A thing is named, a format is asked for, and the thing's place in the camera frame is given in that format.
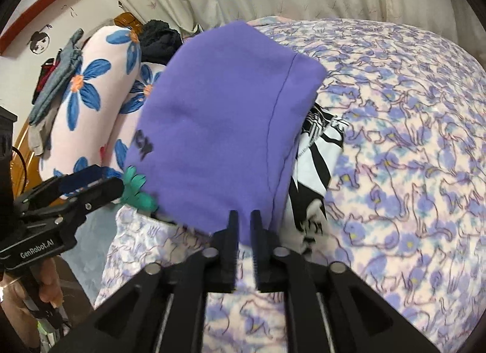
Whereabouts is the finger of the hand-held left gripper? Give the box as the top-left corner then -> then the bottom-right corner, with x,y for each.
57,177 -> 126,224
13,165 -> 103,211

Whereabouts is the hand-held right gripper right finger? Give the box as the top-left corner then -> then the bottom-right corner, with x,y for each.
251,209 -> 443,353

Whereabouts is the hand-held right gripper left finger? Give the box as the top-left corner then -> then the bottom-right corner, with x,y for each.
47,210 -> 240,353

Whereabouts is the purple zip hoodie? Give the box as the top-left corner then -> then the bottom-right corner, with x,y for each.
123,20 -> 328,251

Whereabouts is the person's left hand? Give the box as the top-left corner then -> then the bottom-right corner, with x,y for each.
0,258 -> 64,350

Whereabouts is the wooden furniture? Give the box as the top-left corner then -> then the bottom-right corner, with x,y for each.
9,117 -> 42,194

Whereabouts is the black and white printed garment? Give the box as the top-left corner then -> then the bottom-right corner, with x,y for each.
283,104 -> 345,253

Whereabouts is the black fluffy cloth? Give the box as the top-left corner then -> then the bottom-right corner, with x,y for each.
139,19 -> 183,67

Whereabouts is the brown item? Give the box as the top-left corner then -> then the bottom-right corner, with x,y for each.
114,12 -> 143,30

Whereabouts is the purple cat print blanket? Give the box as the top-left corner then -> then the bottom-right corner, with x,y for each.
93,15 -> 486,353

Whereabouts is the face wall sticker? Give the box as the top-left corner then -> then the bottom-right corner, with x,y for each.
29,24 -> 54,55

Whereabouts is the red wall shelf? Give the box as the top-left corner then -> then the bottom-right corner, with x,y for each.
0,0 -> 86,53

